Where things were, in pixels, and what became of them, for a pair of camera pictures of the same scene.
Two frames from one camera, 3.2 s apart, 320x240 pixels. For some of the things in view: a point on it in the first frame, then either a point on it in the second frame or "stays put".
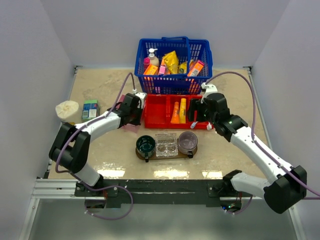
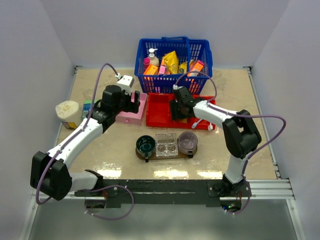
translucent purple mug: x=187 y=143 stays put
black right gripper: x=196 y=104 → x=175 y=114
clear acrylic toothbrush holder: x=166 y=145 stays put
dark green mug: x=145 y=146 stays put
